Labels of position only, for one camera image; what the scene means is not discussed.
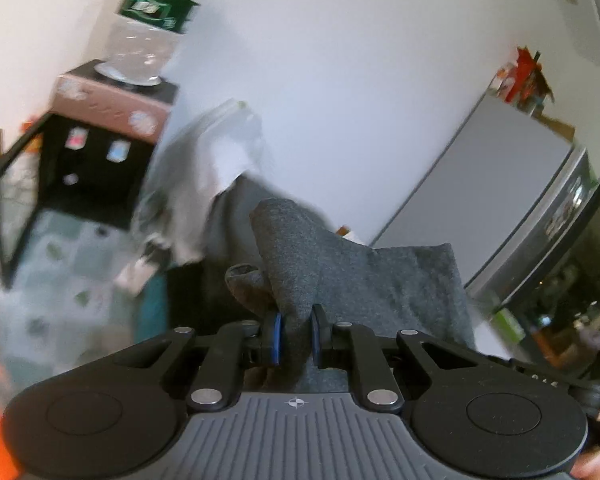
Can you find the items on refrigerator top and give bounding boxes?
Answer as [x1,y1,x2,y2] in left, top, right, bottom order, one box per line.
[486,47,555,117]

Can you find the black water dispenser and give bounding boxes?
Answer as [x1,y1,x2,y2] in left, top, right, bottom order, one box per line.
[0,58,181,288]

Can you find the clear plastic bag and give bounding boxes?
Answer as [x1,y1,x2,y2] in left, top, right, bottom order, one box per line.
[131,99,268,264]

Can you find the dark grey long-sleeve shirt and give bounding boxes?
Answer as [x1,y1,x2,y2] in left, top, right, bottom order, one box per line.
[204,176,475,392]

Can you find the silver refrigerator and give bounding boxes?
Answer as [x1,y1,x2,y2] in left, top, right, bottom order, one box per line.
[374,94,592,308]

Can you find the water bottle green label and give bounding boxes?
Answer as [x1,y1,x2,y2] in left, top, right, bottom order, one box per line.
[96,0,204,87]

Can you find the white power strip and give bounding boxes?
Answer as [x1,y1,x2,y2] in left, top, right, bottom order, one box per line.
[114,257,159,296]

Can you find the teal knitted sweater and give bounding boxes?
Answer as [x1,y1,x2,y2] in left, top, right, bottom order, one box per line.
[134,274,169,342]

